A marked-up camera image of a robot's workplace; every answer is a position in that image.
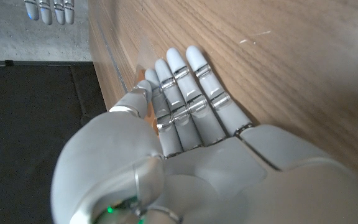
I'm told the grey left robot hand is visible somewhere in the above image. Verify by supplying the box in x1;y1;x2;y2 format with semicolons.
50;45;358;224

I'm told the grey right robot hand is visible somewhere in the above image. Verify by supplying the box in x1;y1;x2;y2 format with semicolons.
23;0;75;26

